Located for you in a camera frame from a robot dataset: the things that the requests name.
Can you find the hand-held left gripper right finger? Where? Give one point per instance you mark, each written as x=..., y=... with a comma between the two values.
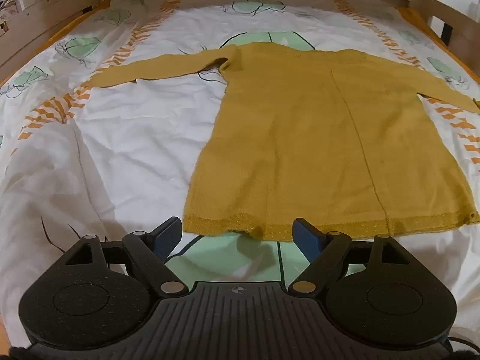
x=305, y=238

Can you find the mustard yellow knitted sweater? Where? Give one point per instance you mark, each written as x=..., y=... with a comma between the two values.
x=300, y=138

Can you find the white leaf print duvet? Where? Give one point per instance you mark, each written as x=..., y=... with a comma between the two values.
x=131, y=138

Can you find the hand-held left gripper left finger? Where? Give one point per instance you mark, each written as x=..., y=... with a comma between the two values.
x=165, y=238

